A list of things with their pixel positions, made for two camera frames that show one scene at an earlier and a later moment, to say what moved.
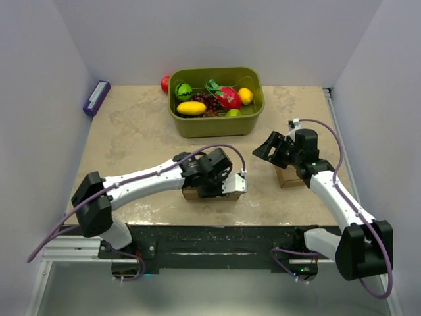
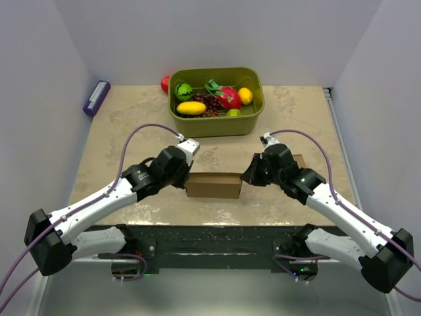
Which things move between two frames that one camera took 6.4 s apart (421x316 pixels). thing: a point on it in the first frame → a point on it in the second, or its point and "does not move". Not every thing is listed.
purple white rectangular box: [97, 97] does not move
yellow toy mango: [191, 108] does not move
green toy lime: [234, 112] does not move
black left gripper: [204, 193] → [181, 184]
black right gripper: [277, 141] → [250, 176]
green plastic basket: [235, 124] does not move
